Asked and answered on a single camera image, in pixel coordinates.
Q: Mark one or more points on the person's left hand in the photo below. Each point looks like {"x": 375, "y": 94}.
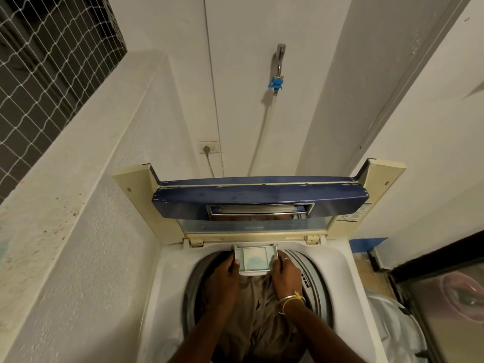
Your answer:
{"x": 223, "y": 279}

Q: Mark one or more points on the person's right hand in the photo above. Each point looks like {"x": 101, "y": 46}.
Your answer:
{"x": 287, "y": 275}

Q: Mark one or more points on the beige bedsheet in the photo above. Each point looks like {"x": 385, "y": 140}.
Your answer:
{"x": 257, "y": 317}

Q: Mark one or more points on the blue cream washing machine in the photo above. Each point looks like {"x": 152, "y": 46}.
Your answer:
{"x": 170, "y": 268}

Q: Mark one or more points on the person's left forearm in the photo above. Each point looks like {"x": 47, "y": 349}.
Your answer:
{"x": 204, "y": 332}

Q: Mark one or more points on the person's right forearm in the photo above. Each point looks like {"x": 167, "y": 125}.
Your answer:
{"x": 325, "y": 336}

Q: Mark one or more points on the white round laundry hamper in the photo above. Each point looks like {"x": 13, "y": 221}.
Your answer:
{"x": 401, "y": 328}

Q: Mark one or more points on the silver bangle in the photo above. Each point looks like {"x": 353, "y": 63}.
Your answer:
{"x": 283, "y": 299}

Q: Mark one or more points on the black framed glass door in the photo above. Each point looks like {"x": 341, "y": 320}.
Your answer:
{"x": 435, "y": 260}

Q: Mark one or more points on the pink plastic basin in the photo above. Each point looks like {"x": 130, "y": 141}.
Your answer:
{"x": 467, "y": 294}

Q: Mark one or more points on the white window safety net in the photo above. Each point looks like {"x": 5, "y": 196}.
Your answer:
{"x": 49, "y": 60}

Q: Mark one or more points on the white wall socket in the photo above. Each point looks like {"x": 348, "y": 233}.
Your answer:
{"x": 213, "y": 147}

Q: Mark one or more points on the metal wall tap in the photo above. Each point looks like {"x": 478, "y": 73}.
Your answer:
{"x": 280, "y": 56}

